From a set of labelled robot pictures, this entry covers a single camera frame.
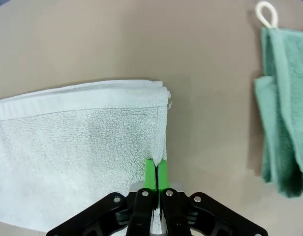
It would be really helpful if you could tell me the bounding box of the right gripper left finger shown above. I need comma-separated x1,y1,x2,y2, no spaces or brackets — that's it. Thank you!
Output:
46,159,157,236

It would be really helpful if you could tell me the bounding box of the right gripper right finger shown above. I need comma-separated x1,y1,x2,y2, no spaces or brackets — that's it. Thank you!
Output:
158,159,269,236

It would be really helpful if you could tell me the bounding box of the white terry towel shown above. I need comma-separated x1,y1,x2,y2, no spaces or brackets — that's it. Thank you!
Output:
0,78,172,235

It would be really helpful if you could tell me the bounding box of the green terry towel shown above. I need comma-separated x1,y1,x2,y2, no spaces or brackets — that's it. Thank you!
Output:
253,0,303,199

